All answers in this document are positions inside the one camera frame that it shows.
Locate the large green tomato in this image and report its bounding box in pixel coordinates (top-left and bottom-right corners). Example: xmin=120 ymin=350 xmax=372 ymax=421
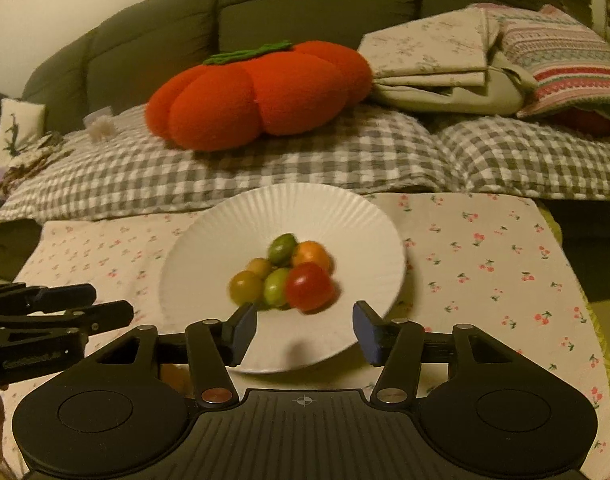
xmin=264 ymin=268 xmax=291 ymax=309

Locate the striped patterned pillow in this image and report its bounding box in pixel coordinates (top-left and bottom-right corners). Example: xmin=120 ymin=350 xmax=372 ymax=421
xmin=477 ymin=3 xmax=610 ymax=120

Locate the cherry print tablecloth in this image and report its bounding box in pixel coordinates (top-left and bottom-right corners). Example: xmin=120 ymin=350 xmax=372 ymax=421
xmin=18 ymin=184 xmax=610 ymax=479

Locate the grey checkered blanket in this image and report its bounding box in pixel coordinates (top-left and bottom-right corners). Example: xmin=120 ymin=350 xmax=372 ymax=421
xmin=0 ymin=104 xmax=610 ymax=224

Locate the clear cotton swab box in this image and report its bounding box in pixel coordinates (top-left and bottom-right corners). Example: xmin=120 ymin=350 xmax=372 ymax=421
xmin=84 ymin=107 xmax=116 ymax=143

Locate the red pumpkin plush cushion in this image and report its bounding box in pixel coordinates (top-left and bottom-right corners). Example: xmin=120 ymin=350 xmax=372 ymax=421
xmin=145 ymin=40 xmax=372 ymax=153

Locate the olive green fruit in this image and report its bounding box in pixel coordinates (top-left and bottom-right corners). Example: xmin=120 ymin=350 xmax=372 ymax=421
xmin=228 ymin=270 xmax=264 ymax=306

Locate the folded floral beige bedding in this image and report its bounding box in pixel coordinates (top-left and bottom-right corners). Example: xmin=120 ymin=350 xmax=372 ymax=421
xmin=358 ymin=8 xmax=537 ymax=116

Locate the dark grey sofa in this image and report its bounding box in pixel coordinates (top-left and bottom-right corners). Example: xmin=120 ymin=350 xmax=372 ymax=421
xmin=22 ymin=0 xmax=553 ymax=133

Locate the orange tangerine top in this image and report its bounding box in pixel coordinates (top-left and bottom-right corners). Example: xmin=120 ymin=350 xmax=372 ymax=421
xmin=291 ymin=240 xmax=333 ymax=274

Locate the small white embroidered pillow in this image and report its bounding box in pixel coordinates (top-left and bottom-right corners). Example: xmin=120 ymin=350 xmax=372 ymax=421
xmin=0 ymin=98 xmax=46 ymax=170

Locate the red tomato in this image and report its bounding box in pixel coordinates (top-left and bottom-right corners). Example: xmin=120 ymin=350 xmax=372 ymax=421
xmin=284 ymin=262 xmax=336 ymax=312

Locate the small green fruit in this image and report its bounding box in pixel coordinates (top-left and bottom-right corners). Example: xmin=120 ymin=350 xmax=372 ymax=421
xmin=267 ymin=233 xmax=298 ymax=266

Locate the floral fabric at sofa edge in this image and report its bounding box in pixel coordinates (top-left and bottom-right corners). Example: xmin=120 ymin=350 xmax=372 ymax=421
xmin=0 ymin=131 xmax=70 ymax=207

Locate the small yellow-green fruit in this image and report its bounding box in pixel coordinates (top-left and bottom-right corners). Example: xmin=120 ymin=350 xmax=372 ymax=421
xmin=246 ymin=258 xmax=273 ymax=280

